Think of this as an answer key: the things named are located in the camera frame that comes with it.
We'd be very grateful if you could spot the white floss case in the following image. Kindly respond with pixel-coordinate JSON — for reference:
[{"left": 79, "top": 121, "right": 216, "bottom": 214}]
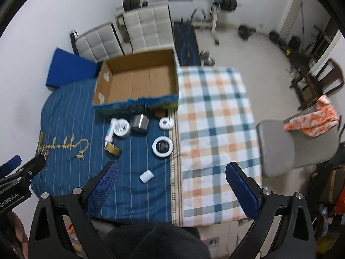
[{"left": 159, "top": 117, "right": 175, "bottom": 130}]

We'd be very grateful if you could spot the black blue weight bench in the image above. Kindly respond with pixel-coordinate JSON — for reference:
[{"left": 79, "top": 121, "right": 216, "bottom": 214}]
[{"left": 173, "top": 22, "right": 201, "bottom": 66}]

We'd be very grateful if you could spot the silver tape roll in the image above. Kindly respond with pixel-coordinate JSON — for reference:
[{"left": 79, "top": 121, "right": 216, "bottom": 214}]
[{"left": 131, "top": 114, "right": 150, "bottom": 133}]

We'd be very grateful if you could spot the white jar black lid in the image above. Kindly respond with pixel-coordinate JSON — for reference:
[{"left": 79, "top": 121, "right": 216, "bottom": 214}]
[{"left": 152, "top": 136, "right": 174, "bottom": 158}]

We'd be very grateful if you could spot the left white quilted chair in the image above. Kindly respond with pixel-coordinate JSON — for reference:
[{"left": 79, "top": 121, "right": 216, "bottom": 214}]
[{"left": 70, "top": 22, "right": 125, "bottom": 63}]

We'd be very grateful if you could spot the small white cylinder bottle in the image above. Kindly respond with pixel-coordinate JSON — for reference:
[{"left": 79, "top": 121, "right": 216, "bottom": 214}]
[{"left": 139, "top": 170, "right": 154, "bottom": 184}]

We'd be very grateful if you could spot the orange white cloth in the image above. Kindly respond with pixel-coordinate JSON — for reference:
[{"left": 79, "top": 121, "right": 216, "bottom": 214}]
[{"left": 284, "top": 95, "right": 339, "bottom": 137}]

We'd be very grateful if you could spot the blue foam cushion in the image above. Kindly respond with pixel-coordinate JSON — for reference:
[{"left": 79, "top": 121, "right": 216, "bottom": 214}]
[{"left": 46, "top": 48, "right": 97, "bottom": 88}]

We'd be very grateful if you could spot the chrome dumbbell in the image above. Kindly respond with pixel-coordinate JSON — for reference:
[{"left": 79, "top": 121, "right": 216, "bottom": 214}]
[{"left": 199, "top": 50, "right": 215, "bottom": 67}]

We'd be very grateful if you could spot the white glue tube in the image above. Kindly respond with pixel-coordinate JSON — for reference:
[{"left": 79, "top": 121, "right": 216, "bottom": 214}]
[{"left": 105, "top": 118, "right": 118, "bottom": 144}]

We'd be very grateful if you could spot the floor barbell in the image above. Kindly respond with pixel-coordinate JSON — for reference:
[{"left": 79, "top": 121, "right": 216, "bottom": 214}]
[{"left": 237, "top": 25, "right": 280, "bottom": 44}]

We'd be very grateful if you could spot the white quilted chair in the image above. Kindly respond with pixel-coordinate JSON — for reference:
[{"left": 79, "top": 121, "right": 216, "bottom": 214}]
[
  {"left": 123, "top": 3, "right": 174, "bottom": 53},
  {"left": 70, "top": 22, "right": 125, "bottom": 63}
]

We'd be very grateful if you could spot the grey chair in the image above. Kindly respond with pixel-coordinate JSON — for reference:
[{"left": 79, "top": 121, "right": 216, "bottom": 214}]
[{"left": 256, "top": 118, "right": 339, "bottom": 177}]

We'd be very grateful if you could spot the right white quilted chair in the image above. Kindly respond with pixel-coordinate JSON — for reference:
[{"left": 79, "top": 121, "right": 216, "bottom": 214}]
[{"left": 123, "top": 3, "right": 174, "bottom": 53}]

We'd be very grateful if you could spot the brown walnut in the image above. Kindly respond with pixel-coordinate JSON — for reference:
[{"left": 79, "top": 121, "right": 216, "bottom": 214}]
[{"left": 154, "top": 110, "right": 166, "bottom": 119}]

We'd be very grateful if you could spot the blue striped blanket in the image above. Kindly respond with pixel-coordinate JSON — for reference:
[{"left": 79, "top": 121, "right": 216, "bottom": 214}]
[{"left": 31, "top": 80, "right": 173, "bottom": 224}]

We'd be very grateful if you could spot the white barbell rack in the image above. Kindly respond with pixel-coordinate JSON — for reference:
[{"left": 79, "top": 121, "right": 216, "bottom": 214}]
[{"left": 142, "top": 0, "right": 220, "bottom": 46}]

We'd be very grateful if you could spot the plaid checkered blanket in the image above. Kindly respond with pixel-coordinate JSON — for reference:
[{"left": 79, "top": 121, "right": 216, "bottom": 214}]
[{"left": 169, "top": 67, "right": 261, "bottom": 227}]

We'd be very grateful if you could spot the dark wooden chair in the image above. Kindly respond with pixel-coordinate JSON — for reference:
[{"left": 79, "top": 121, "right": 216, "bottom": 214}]
[{"left": 290, "top": 58, "right": 344, "bottom": 111}]

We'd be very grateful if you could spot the person's left hand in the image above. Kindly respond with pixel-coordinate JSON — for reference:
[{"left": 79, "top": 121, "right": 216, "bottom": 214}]
[{"left": 10, "top": 212, "right": 28, "bottom": 259}]

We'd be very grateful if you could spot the gold round tin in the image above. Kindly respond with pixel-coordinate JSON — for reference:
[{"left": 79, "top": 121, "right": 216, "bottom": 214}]
[{"left": 104, "top": 142, "right": 122, "bottom": 156}]

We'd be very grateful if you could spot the open cardboard box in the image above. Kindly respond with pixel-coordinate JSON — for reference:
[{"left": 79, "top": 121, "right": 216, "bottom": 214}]
[{"left": 92, "top": 49, "right": 179, "bottom": 115}]

